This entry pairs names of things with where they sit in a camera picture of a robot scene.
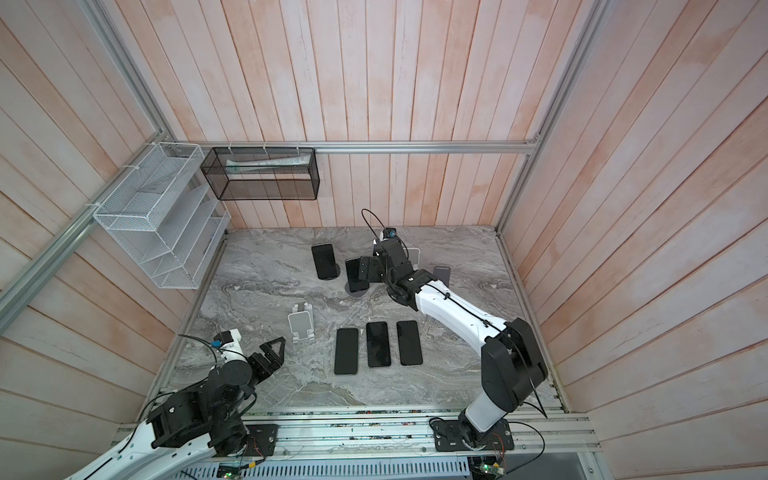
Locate purple phone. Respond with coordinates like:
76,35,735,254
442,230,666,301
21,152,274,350
366,321,391,368

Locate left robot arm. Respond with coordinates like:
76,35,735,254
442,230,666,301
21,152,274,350
70,329,286,479

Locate black phone round stand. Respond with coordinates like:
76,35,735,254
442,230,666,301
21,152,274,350
345,258,370,289

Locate black wire mesh basket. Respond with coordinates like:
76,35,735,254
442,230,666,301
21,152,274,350
201,146,320,201

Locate white phone stand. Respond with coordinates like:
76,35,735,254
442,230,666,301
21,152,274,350
407,247,421,270
288,302,315,344

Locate purple round phone stand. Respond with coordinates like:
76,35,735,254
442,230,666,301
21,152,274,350
432,265,451,288

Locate white wire mesh shelf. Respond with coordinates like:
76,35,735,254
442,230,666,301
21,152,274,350
94,142,231,290

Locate aluminium rail frame front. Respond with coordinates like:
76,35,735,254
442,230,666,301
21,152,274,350
101,407,604,480

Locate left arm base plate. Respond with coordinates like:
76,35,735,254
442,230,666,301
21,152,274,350
237,423,279,457

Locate grey round stand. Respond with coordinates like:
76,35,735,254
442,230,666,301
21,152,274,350
344,283,369,298

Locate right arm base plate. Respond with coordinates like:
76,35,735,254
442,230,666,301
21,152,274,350
428,417,514,452

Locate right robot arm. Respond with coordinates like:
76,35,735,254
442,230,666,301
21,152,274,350
352,236,549,451

